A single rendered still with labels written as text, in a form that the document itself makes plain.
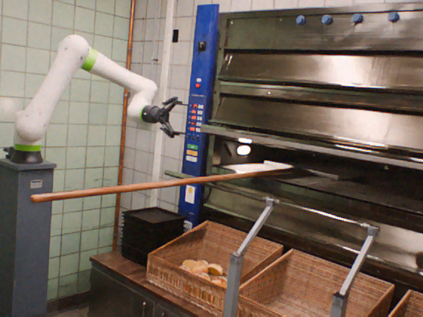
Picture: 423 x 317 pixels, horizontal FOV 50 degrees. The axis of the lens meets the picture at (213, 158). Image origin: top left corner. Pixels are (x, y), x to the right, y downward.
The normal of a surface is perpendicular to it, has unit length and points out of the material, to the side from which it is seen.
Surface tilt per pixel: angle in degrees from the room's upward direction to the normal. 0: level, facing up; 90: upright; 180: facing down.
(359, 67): 70
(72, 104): 90
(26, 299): 90
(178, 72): 90
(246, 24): 90
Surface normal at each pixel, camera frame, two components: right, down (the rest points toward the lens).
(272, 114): -0.60, -0.30
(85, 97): 0.74, 0.17
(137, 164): -0.66, 0.04
